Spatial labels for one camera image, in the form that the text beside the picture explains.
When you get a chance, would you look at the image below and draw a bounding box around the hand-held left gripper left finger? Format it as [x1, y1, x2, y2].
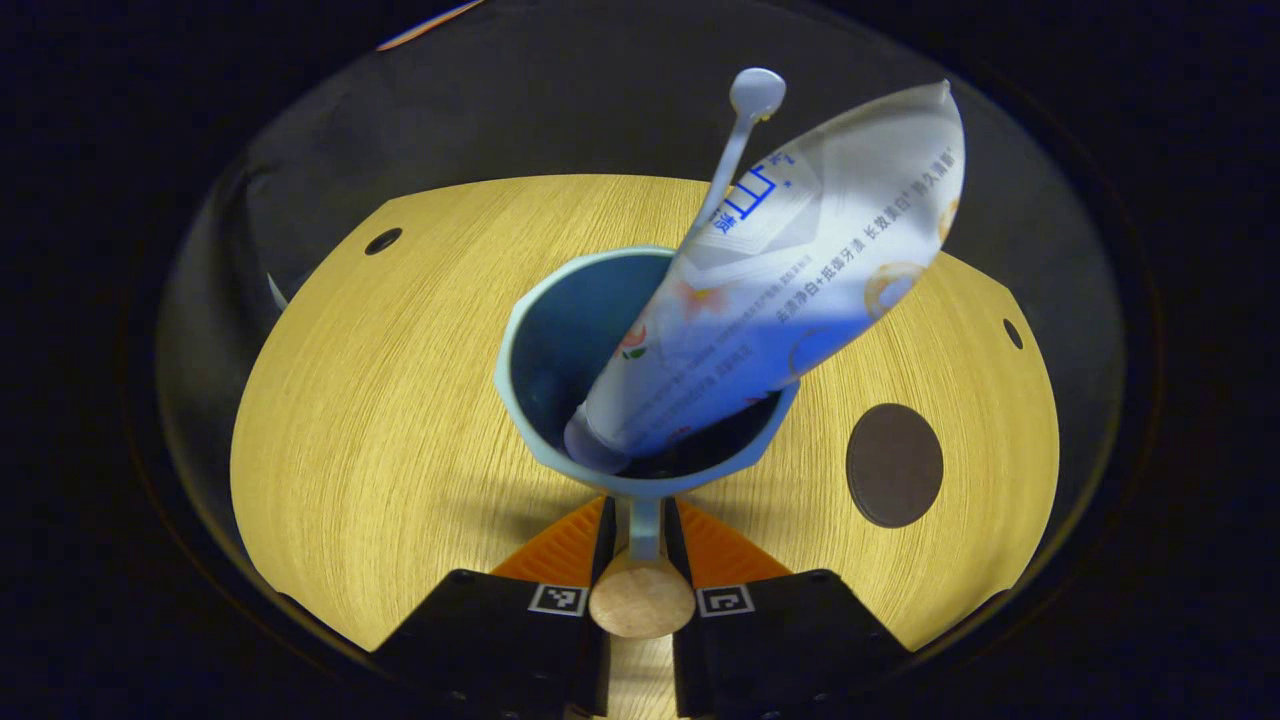
[375, 497, 616, 720]

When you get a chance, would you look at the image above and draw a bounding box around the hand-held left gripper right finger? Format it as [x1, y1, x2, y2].
[663, 497, 913, 720]

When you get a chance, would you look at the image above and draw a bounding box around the dark brown round coaster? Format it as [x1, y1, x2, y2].
[846, 403, 945, 529]

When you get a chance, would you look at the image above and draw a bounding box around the light blue cup wooden handle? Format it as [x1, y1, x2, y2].
[493, 246, 801, 641]

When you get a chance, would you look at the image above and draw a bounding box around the white blue toothpaste tube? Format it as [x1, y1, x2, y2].
[563, 80, 967, 473]

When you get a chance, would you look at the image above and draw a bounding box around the white toothbrush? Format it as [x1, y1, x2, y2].
[690, 67, 788, 241]

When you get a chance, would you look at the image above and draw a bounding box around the plain dark grey cloth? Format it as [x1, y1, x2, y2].
[155, 160, 286, 521]

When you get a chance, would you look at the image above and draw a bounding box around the black backdrop cloth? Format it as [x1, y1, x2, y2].
[245, 0, 1131, 501]

